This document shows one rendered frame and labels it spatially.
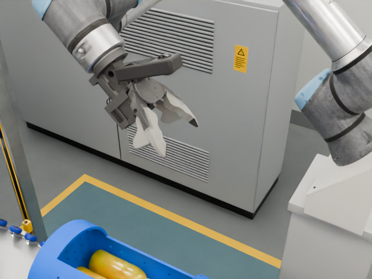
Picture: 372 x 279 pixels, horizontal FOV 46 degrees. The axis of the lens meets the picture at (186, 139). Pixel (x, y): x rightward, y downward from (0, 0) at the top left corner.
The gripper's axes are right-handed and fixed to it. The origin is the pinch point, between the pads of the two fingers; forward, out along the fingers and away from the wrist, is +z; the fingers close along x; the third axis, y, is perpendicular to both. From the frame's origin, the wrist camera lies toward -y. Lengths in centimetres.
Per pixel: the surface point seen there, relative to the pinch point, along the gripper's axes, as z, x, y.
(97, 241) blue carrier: 10, -27, 67
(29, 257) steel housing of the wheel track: 1, -25, 97
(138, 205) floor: 25, -159, 167
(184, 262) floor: 66, -128, 138
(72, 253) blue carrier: 7, -17, 68
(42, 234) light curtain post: -2, -61, 134
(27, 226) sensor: -8, -35, 101
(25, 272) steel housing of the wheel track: 4, -19, 95
